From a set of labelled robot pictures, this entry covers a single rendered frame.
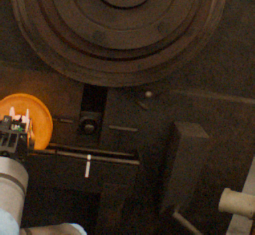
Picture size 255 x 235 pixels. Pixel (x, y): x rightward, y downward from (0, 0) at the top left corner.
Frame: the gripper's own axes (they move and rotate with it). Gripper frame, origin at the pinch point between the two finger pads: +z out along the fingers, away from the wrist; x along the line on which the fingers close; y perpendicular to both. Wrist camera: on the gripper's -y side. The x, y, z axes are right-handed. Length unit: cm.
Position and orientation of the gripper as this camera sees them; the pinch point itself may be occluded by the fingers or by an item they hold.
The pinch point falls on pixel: (21, 119)
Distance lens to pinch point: 87.1
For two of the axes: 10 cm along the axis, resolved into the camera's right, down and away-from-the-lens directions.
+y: 1.9, -8.2, -5.4
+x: -9.8, -1.2, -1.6
